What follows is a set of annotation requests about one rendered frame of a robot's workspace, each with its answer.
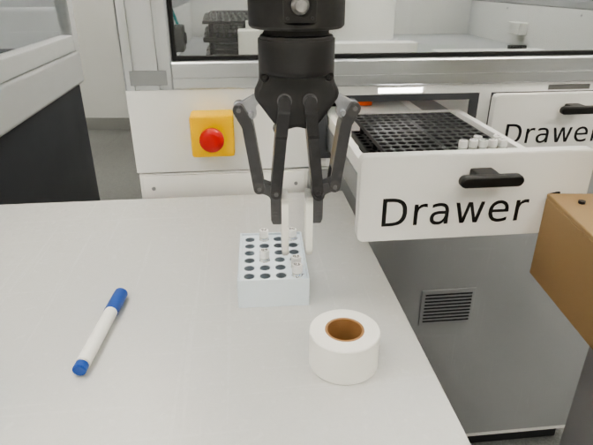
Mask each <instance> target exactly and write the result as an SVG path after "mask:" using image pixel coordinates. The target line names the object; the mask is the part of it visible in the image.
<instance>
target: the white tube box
mask: <svg viewBox="0 0 593 445"><path fill-rule="evenodd" d="M262 248H267V249H269V262H260V257H259V250H260V249H262ZM293 254H299V255H300V256H301V263H302V265H303V272H302V276H301V277H293V276H292V268H291V256H292V255H293ZM237 292H238V307H239V308H248V307H270V306H292V305H309V295H310V278H309V273H308V267H307V262H306V258H305V252H304V243H303V239H302V233H301V231H297V232H296V240H289V254H288V255H284V256H283V255H282V251H281V233H280V232H268V241H264V242H263V241H260V238H259V233H240V242H239V256H238V271H237Z"/></svg>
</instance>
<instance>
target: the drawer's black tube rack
mask: <svg viewBox="0 0 593 445"><path fill-rule="evenodd" d="M355 122H356V123H357V124H358V126H359V127H360V131H351V137H352V139H353V140H354V141H355V142H356V143H357V145H358V146H359V149H360V150H361V152H362V153H381V152H382V149H397V148H424V147H443V148H446V147H458V145H459V140H470V139H473V136H474V135H481V136H482V137H483V139H487V140H488V139H492V138H491V137H490V136H488V135H486V134H485V133H483V132H481V131H479V130H478V129H477V128H475V127H474V126H472V125H470V124H468V123H466V122H465V121H463V120H462V119H460V118H458V117H457V116H455V115H454V114H452V113H451V112H430V113H395V114H362V115H358V116H357V118H356V120H355Z"/></svg>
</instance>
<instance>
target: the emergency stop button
mask: <svg viewBox="0 0 593 445"><path fill-rule="evenodd" d="M199 144H200V145H201V147H202V148H203V149H204V150H206V151H207V152H210V153H214V152H217V151H219V150H221V148H222V147H223V144H224V137H223V134H222V133H221V132H220V131H219V130H218V129H215V128H207V129H205V130H204V131H203V132H202V133H201V134H200V137H199Z"/></svg>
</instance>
